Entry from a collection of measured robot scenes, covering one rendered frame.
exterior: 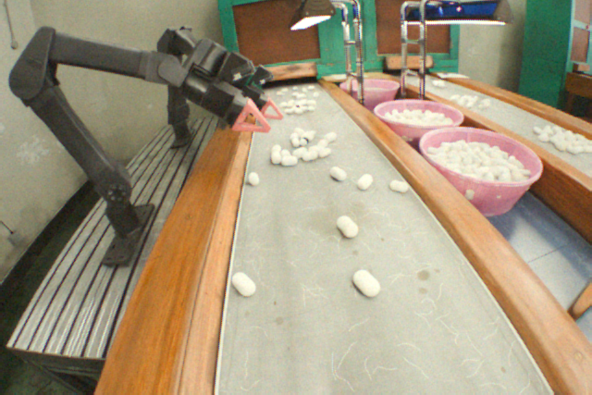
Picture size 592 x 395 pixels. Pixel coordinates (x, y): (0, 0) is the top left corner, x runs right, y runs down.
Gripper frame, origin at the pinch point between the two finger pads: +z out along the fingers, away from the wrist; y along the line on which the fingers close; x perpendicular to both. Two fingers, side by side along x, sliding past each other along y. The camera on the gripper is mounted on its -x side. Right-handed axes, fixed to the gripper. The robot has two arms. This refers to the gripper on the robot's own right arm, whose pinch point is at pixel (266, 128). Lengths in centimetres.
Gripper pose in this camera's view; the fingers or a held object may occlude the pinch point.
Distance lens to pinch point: 56.7
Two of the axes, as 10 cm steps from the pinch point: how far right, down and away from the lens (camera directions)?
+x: -5.5, 7.5, 3.6
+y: -0.8, -4.8, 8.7
